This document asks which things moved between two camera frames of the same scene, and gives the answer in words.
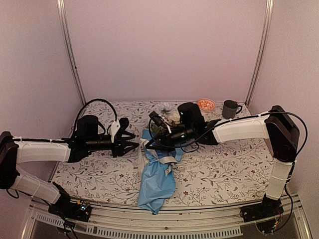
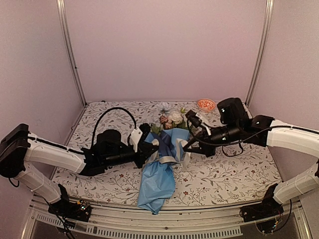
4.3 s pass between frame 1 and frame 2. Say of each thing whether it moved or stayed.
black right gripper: moved
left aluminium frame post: stayed
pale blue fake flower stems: stayed
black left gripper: moved
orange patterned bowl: stayed
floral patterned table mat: stayed
